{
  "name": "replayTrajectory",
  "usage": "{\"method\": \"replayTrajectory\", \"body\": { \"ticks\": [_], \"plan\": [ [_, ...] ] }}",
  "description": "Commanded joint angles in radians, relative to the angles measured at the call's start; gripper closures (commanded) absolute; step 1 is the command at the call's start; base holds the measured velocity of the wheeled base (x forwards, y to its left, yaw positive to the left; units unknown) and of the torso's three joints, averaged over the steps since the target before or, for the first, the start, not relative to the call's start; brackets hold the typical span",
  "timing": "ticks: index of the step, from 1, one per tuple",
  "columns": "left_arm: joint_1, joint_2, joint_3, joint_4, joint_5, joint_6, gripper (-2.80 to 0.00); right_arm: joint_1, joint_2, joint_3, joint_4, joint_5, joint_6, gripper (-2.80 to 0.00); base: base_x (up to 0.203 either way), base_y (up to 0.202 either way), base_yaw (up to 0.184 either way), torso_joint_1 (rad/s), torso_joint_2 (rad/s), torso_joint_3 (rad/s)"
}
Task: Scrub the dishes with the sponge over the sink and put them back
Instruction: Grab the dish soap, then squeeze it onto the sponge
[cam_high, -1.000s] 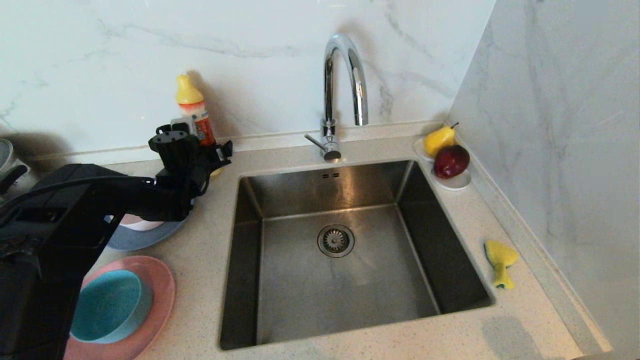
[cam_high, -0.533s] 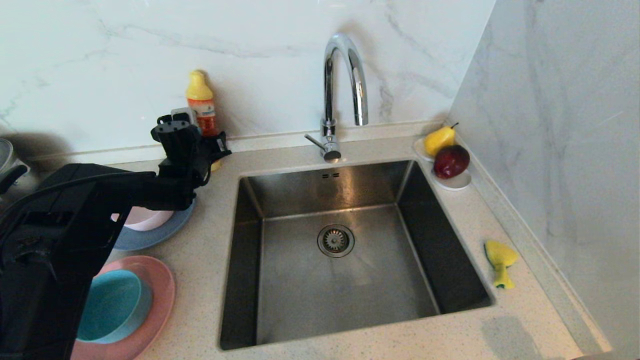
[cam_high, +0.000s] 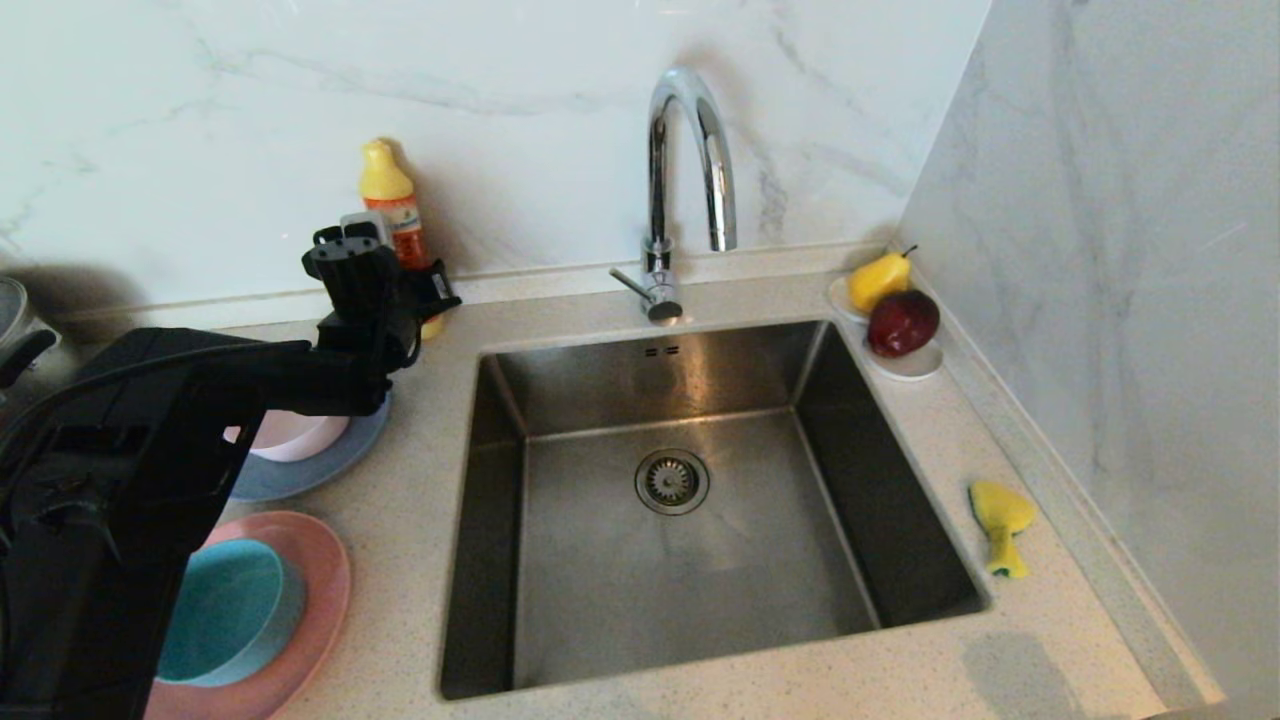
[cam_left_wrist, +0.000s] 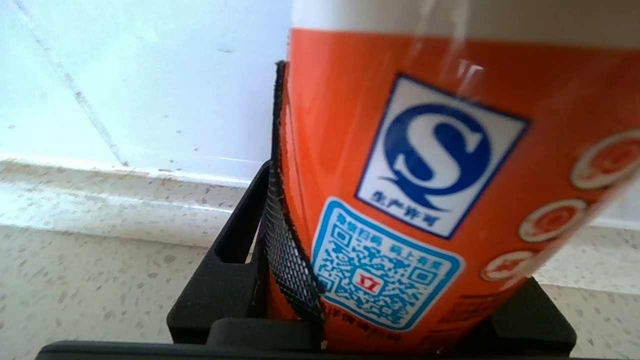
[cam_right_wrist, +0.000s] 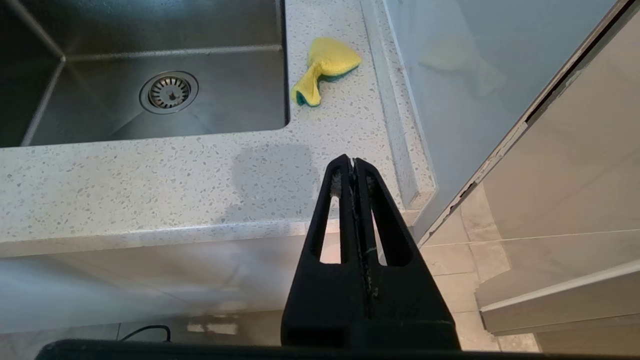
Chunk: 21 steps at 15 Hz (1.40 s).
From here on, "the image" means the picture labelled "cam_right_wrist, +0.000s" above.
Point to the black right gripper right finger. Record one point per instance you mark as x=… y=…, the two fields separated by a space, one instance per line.
x=415 y=300

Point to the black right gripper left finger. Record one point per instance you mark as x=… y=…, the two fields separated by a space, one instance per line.
x=310 y=300

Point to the stainless steel sink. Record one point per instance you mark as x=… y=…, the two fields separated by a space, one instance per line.
x=225 y=100

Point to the yellow green sponge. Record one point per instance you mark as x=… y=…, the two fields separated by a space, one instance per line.
x=330 y=56

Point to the round metal sink strainer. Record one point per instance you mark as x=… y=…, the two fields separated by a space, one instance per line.
x=169 y=92

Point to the white base cabinet front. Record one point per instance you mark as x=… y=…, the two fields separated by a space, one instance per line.
x=125 y=285

